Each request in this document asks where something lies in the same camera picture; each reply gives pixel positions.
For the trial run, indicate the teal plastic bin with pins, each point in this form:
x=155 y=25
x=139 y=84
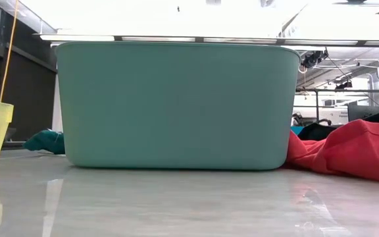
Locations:
x=176 y=105

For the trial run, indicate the ceiling light strip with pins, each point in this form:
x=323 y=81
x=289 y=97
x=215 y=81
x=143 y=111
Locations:
x=156 y=39

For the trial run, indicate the blue plastic tray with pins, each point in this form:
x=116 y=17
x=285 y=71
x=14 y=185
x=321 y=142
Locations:
x=296 y=130

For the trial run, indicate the black metal railing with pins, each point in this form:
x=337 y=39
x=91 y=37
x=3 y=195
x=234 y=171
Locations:
x=317 y=105

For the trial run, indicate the black cloth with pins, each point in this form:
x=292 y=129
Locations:
x=318 y=131

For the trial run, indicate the black hanging device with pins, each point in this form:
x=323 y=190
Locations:
x=314 y=58

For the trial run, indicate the dark green cloth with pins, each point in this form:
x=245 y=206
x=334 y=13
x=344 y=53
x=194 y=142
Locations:
x=46 y=141

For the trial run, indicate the red cloth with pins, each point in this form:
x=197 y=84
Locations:
x=357 y=151

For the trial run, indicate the black background monitor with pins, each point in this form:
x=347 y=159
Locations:
x=360 y=113

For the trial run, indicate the black aluminium table frame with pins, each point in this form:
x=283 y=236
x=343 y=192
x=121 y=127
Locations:
x=12 y=145

